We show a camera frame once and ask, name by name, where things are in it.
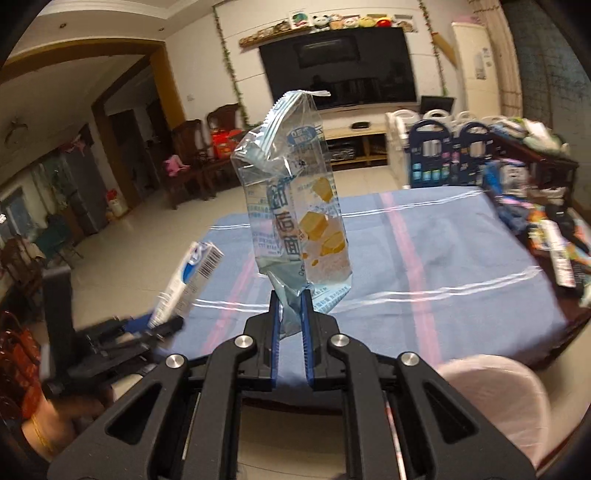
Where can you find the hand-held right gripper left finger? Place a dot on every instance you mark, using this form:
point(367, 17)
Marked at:
point(275, 341)

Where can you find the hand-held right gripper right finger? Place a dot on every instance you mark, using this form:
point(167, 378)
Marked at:
point(308, 350)

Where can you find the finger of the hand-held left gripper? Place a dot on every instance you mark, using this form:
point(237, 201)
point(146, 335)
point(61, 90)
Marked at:
point(168, 328)
point(137, 326)

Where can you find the red packet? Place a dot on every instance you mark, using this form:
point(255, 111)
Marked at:
point(194, 277)

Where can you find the clear printed snack bag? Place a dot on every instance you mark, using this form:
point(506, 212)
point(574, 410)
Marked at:
point(295, 207)

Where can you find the pink trash bin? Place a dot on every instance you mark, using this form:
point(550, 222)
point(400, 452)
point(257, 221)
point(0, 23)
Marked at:
point(498, 397)

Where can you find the person's left forearm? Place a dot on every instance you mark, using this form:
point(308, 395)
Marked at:
point(62, 438)

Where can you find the person's left hand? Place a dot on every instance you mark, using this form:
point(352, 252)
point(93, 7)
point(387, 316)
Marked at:
point(81, 408)

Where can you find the red gold patterned cushion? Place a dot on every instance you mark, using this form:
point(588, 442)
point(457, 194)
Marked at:
point(18, 369)

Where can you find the dark wooden armchair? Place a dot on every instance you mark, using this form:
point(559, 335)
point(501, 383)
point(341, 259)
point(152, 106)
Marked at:
point(18, 272)
point(226, 175)
point(189, 170)

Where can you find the teal chair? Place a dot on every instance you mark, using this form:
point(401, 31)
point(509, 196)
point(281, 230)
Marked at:
point(57, 240)

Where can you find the red and white bag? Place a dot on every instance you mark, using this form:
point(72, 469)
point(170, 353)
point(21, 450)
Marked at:
point(116, 205)

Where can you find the grey refrigerator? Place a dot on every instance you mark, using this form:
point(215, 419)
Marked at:
point(85, 194)

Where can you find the blue striped blanket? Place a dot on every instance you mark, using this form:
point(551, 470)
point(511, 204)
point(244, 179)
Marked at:
point(438, 258)

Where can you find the pink toy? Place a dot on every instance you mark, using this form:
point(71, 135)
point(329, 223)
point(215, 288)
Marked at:
point(174, 166)

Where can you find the red gift box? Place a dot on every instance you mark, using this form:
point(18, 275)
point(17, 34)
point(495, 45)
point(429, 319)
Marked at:
point(224, 145)

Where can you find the black audio amplifier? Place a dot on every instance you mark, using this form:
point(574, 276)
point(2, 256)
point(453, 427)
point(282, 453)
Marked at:
point(342, 152)

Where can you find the wooden tv cabinet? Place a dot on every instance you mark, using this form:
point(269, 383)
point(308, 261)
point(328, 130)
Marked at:
point(364, 143)

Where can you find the white fence panel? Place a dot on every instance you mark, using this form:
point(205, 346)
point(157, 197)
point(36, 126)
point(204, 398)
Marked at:
point(398, 147)
point(450, 116)

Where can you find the navy fence panel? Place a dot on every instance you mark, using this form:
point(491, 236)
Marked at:
point(471, 154)
point(429, 154)

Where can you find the black set-top box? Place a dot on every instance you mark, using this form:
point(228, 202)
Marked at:
point(361, 124)

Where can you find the blue toy box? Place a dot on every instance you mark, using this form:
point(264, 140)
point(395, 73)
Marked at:
point(503, 189)

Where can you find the white remote control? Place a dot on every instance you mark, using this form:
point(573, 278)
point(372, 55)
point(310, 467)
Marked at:
point(558, 254)

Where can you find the green vine garland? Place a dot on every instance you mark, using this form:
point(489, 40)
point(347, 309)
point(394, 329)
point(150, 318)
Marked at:
point(231, 64)
point(434, 46)

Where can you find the black laptop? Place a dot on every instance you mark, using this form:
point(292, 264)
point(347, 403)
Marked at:
point(436, 104)

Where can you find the large black television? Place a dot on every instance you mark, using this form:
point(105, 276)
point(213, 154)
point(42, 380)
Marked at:
point(364, 69)

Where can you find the pile of colourful booklets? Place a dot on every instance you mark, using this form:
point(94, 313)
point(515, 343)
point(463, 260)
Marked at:
point(577, 249)

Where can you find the dark wooden side table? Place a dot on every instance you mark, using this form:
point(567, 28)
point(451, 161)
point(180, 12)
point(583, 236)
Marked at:
point(554, 175)

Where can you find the pile of papers and books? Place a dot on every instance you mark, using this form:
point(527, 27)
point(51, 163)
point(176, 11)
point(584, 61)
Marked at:
point(531, 134)

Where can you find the panda plush toy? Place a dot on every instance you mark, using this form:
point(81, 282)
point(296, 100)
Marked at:
point(320, 21)

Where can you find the green picture card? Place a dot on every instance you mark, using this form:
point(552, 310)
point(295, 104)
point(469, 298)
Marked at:
point(299, 19)

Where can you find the brown plush toy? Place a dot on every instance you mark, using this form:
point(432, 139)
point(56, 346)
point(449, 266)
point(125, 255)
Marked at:
point(337, 21)

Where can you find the white standing air conditioner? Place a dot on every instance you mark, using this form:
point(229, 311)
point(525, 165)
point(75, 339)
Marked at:
point(475, 69)

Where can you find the pink-faced plush toy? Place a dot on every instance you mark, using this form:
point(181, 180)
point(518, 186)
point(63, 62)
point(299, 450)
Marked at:
point(352, 21)

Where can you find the wooden board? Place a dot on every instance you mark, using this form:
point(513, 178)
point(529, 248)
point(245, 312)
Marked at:
point(444, 50)

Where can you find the yellow plush toy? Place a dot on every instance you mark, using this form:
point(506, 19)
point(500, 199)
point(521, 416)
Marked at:
point(367, 21)

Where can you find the beige curtain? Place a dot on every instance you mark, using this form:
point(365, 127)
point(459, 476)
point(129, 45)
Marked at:
point(505, 60)

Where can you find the wooden wall shelf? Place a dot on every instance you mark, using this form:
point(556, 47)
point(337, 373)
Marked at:
point(272, 34)

